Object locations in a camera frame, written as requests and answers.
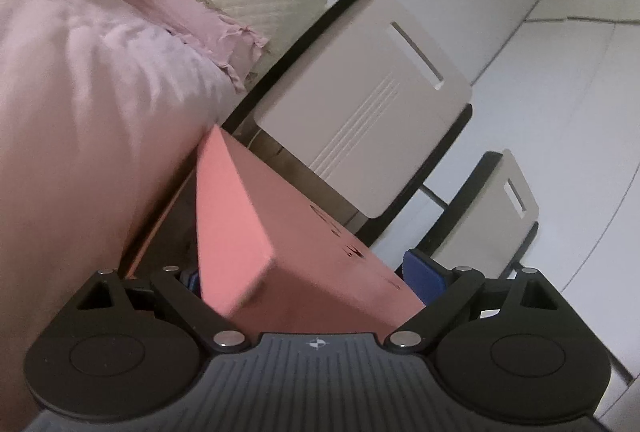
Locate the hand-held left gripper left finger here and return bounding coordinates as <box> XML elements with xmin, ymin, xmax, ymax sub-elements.
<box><xmin>75</xmin><ymin>264</ymin><xmax>248</xmax><ymax>354</ymax></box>

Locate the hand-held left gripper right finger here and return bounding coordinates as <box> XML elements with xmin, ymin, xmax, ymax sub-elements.
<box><xmin>385</xmin><ymin>249</ymin><xmax>558</xmax><ymax>354</ymax></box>

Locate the pink cardboard box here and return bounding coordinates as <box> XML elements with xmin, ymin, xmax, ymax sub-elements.
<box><xmin>196</xmin><ymin>124</ymin><xmax>427</xmax><ymax>334</ymax></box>

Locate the pink bed sheet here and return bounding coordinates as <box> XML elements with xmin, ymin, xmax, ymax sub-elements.
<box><xmin>0</xmin><ymin>0</ymin><xmax>251</xmax><ymax>413</ymax></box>

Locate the pink ruffled pillow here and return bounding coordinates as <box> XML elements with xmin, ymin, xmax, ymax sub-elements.
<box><xmin>90</xmin><ymin>0</ymin><xmax>271</xmax><ymax>94</ymax></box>

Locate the white chair with black frame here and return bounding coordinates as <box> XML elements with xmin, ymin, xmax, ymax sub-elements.
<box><xmin>395</xmin><ymin>149</ymin><xmax>541</xmax><ymax>284</ymax></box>
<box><xmin>222</xmin><ymin>0</ymin><xmax>474</xmax><ymax>249</ymax></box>

